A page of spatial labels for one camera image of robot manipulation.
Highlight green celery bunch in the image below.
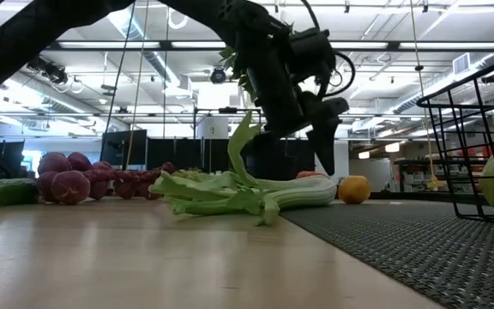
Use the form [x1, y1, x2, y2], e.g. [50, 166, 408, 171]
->
[148, 110, 338, 227]

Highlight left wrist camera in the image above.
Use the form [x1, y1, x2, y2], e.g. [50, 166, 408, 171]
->
[289, 27, 338, 85]

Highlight black monitor screen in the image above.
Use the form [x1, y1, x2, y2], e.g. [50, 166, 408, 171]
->
[101, 129, 148, 168]

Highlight green cucumber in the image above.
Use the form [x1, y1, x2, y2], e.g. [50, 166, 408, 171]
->
[0, 178, 40, 209]

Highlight purple grape bunch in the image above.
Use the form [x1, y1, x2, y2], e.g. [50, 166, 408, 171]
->
[35, 151, 178, 206]

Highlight yellow hanging rope with tassel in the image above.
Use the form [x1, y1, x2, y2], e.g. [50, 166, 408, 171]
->
[408, 0, 445, 190]

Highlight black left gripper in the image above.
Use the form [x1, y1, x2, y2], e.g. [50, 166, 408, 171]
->
[225, 8, 351, 176]

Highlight black wire basket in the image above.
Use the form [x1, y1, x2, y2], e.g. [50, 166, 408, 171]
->
[416, 51, 494, 227]

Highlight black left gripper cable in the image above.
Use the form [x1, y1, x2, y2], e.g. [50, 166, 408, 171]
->
[300, 0, 357, 98]

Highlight grey woven placemat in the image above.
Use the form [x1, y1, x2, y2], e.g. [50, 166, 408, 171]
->
[279, 199, 494, 309]

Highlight small orange round fruit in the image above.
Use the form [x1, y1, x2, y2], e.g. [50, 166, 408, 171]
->
[337, 174, 371, 205]

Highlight red round fruit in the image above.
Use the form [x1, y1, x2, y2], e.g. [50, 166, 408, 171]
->
[294, 170, 329, 180]

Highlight white hanging ring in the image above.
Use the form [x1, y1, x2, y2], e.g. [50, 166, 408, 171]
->
[167, 6, 190, 30]

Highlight black table frame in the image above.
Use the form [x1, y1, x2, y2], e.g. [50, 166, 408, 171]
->
[369, 191, 488, 205]

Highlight black hanging cable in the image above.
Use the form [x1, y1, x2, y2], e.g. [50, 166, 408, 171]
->
[100, 0, 138, 149]

